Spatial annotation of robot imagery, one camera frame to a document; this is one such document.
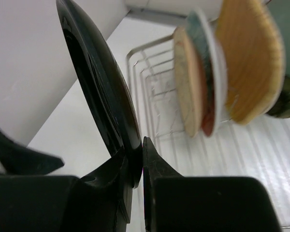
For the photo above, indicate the wire dish rack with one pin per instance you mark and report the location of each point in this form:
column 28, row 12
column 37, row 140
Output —
column 260, row 149

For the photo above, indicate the light blue flower plate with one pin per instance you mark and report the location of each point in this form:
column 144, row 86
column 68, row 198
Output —
column 280, row 10

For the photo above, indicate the red and teal plate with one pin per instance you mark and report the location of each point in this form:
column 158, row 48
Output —
column 202, row 36

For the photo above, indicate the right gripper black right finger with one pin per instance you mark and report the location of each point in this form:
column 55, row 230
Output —
column 174, row 203

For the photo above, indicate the beige floral plate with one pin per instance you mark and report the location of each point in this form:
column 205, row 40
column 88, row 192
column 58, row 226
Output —
column 189, row 81

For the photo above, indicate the black round plate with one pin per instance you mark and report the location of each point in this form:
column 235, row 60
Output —
column 103, row 85

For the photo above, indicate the orange woven oval plate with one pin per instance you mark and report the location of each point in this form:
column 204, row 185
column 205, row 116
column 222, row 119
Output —
column 255, row 57

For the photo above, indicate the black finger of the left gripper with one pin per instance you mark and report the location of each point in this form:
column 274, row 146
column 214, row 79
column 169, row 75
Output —
column 18, row 159

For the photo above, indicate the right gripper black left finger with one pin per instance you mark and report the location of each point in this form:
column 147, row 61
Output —
column 98, row 202

